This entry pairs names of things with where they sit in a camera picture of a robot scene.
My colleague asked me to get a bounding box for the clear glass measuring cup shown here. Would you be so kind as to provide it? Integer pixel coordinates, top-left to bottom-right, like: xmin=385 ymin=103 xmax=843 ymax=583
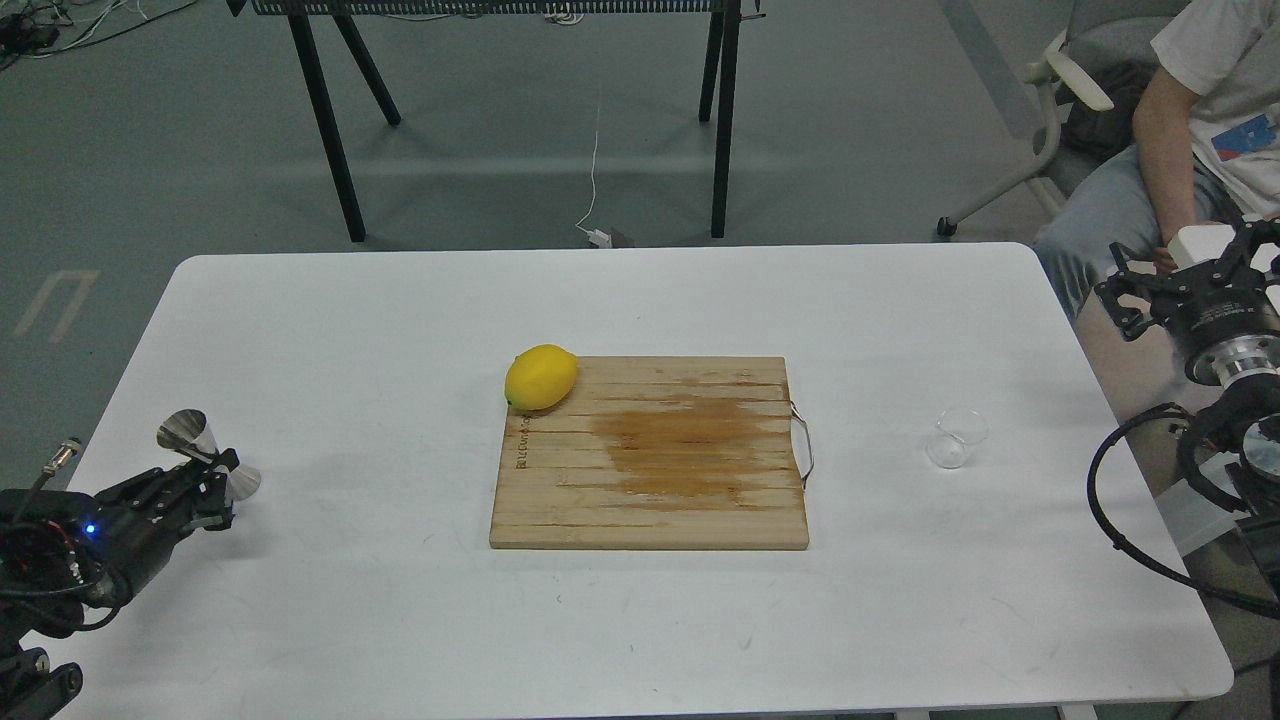
xmin=924 ymin=406 xmax=989 ymax=470

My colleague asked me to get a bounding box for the yellow lemon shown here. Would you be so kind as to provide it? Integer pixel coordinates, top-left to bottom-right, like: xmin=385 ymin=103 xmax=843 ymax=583
xmin=504 ymin=345 xmax=579 ymax=411

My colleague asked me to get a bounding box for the wooden cutting board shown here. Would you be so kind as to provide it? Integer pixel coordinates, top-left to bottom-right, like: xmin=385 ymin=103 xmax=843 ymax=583
xmin=489 ymin=356 xmax=810 ymax=551

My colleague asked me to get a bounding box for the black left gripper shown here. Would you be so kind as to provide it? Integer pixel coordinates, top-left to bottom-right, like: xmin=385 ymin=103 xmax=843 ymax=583
xmin=70 ymin=448 xmax=241 ymax=601

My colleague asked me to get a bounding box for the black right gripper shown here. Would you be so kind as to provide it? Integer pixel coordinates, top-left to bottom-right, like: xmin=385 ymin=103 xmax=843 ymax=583
xmin=1094 ymin=219 xmax=1279 ymax=387

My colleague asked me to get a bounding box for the white cable with plug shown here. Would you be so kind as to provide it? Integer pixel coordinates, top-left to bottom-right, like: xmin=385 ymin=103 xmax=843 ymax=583
xmin=573 ymin=106 xmax=613 ymax=249

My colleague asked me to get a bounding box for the floor cable bundle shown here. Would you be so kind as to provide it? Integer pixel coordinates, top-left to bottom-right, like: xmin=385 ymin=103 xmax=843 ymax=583
xmin=0 ymin=0 xmax=201 ymax=61

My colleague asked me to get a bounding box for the white side table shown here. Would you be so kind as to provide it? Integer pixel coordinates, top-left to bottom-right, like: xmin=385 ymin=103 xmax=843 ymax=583
xmin=1167 ymin=224 xmax=1277 ymax=275

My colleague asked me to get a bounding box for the seated person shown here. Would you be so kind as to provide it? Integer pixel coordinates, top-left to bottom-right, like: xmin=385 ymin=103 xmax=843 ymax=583
xmin=1033 ymin=1 xmax=1279 ymax=322

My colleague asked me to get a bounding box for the grey office chair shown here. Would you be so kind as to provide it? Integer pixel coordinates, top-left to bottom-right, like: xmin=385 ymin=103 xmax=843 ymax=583
xmin=934 ymin=1 xmax=1187 ymax=242

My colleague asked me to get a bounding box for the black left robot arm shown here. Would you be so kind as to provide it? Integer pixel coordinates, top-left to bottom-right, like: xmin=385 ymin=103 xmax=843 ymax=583
xmin=1 ymin=438 xmax=241 ymax=719

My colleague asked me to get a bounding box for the black metal frame table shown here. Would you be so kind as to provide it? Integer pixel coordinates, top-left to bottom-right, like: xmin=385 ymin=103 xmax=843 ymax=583
xmin=227 ymin=1 xmax=765 ymax=243

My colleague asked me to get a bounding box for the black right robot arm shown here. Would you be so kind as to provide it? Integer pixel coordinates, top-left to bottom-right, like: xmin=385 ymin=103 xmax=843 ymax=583
xmin=1076 ymin=219 xmax=1277 ymax=619

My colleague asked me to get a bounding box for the steel double jigger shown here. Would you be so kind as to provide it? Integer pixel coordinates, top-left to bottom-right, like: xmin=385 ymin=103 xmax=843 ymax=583
xmin=156 ymin=409 xmax=262 ymax=502

